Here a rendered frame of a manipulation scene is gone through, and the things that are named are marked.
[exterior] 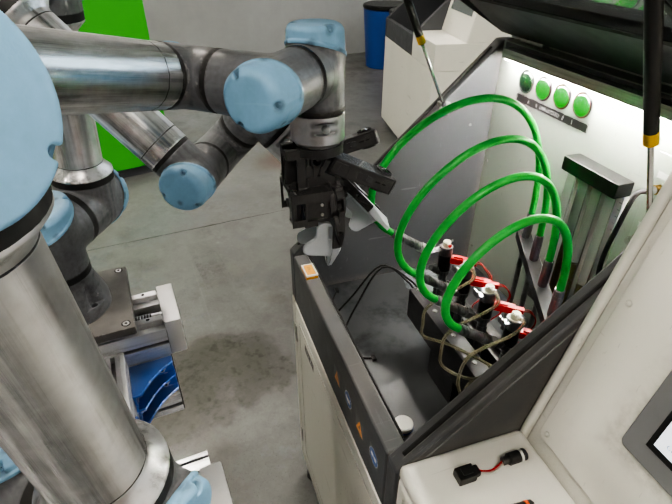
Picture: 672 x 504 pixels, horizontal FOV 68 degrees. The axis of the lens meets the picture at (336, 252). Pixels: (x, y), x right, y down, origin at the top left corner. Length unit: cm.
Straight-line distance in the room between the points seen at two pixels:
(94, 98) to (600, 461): 77
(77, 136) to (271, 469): 140
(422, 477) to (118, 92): 67
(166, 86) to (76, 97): 11
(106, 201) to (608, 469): 97
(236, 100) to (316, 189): 21
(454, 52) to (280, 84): 325
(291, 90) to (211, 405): 182
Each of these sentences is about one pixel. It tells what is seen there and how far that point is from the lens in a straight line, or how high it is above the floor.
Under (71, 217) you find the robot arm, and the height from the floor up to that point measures 124.
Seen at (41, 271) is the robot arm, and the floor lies 152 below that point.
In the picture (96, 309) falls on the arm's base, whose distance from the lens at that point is 108.
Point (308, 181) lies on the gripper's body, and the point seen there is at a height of 138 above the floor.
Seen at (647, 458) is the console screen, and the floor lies 112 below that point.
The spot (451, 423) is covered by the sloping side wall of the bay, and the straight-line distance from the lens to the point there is 85.
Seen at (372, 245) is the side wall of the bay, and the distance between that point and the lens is 139.
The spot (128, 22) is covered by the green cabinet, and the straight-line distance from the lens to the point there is 399.
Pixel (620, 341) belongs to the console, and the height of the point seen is 122.
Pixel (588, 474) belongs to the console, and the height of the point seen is 103.
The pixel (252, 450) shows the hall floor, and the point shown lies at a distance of 208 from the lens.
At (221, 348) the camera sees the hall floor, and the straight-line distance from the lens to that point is 247.
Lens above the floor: 169
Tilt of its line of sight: 34 degrees down
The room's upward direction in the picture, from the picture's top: straight up
